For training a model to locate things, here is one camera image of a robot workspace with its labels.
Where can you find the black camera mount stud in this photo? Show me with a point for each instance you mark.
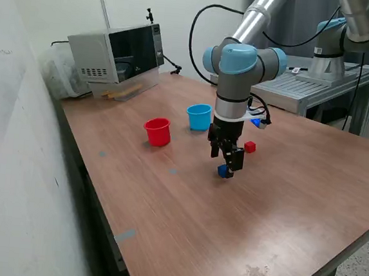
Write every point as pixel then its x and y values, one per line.
pixel 149 14

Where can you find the wooden sticks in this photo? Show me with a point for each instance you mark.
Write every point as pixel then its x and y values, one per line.
pixel 124 91

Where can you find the clear acrylic stand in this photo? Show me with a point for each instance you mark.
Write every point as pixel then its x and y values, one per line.
pixel 145 82

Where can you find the long grey tape strip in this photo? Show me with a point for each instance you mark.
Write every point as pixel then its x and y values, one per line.
pixel 125 235

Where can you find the silver blue UR5e robot arm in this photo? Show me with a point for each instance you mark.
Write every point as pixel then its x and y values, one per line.
pixel 234 84

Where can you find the red plastic cup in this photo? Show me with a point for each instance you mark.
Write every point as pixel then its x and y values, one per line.
pixel 157 135

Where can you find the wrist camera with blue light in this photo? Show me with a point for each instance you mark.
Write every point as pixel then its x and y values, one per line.
pixel 258 122

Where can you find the white label tag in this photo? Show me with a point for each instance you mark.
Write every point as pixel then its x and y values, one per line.
pixel 295 70

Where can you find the clear plastic bag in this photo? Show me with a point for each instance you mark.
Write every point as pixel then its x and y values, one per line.
pixel 59 75

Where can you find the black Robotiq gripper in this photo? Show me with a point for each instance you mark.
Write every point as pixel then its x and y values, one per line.
pixel 227 129

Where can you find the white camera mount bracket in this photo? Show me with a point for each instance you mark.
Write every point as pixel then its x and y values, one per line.
pixel 231 119

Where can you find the grey-blue tape patch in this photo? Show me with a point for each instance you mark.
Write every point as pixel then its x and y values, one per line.
pixel 102 153
pixel 172 171

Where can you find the blue cube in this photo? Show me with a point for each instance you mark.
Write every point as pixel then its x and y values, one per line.
pixel 222 171

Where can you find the blue plastic cup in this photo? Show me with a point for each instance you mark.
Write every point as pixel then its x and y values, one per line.
pixel 199 121

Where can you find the silver microwave oven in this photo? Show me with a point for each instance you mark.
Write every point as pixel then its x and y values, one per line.
pixel 91 55

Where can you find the red cube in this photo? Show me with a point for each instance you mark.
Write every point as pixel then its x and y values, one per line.
pixel 250 147

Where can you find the aluminium robot mounting table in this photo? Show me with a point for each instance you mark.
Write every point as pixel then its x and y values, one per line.
pixel 298 90

